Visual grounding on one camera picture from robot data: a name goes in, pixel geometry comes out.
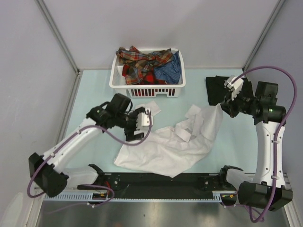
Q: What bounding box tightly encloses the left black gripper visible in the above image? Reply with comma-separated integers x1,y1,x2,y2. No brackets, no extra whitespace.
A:
116,107,145,141

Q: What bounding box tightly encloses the white long sleeve shirt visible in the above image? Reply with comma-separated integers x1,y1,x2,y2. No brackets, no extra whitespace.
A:
114,104,223,178

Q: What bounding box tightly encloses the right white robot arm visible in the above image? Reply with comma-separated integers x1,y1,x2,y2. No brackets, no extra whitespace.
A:
218,81,293,211

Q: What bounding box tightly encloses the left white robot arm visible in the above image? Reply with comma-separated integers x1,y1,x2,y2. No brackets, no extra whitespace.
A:
27,93,153,198

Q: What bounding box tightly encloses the folded black shirt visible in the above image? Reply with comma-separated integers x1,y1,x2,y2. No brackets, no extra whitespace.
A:
205,76,254,106

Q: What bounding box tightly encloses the red black plaid shirt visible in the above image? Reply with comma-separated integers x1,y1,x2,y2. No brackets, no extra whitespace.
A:
130,72,167,97

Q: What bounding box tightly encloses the white plastic laundry basket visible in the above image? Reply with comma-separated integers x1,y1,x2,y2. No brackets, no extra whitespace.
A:
109,46,186,97

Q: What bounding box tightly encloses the blue checked shirt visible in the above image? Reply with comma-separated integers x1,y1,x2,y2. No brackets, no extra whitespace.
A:
154,51,182,85

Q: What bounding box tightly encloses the brown plaid shirt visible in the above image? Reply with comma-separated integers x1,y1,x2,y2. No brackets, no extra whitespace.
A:
116,46,173,85

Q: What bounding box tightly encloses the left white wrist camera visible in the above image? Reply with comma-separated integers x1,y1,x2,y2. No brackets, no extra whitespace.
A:
137,108,153,130

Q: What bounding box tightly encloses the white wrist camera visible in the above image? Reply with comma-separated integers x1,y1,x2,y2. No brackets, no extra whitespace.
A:
224,75,244,101
137,108,153,130

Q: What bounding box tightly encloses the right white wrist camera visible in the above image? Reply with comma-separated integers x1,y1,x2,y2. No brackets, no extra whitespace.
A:
224,75,244,101

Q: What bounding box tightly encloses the white slotted cable duct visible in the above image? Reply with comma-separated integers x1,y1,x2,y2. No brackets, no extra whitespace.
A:
44,192,222,203

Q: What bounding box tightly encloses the right aluminium corner post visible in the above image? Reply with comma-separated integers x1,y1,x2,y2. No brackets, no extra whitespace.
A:
242,0,287,71

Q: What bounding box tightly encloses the aluminium corner post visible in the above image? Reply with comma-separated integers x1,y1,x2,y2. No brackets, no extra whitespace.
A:
35,0,80,75
242,0,287,71

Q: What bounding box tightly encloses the aluminium frame rail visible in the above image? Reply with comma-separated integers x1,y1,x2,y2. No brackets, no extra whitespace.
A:
243,172,291,190

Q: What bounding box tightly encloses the left aluminium corner post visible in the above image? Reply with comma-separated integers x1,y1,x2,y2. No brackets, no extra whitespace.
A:
35,0,80,75

